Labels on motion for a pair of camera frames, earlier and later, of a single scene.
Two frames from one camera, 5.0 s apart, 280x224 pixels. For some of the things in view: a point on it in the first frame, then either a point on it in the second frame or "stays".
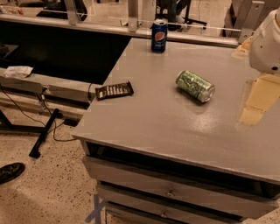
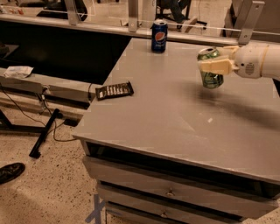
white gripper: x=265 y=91 to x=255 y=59
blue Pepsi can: x=159 y=36 stays
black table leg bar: x=35 y=151 stays
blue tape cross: x=96 y=213 stays
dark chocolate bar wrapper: x=114 y=91 stays
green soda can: x=195 y=86 to x=210 y=80
